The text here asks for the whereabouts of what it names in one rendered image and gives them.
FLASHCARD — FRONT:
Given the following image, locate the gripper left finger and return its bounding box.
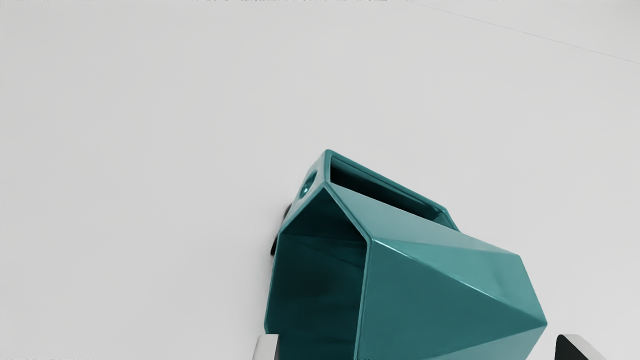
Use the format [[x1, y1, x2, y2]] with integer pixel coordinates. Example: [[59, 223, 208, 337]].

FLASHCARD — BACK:
[[252, 334, 280, 360]]

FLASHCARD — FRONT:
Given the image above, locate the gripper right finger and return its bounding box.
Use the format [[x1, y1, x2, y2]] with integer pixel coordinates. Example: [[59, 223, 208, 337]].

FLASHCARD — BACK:
[[555, 333, 607, 360]]

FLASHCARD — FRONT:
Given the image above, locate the teal faceted mug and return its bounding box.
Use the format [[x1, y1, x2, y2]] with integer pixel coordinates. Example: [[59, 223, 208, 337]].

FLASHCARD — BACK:
[[264, 148, 548, 360]]

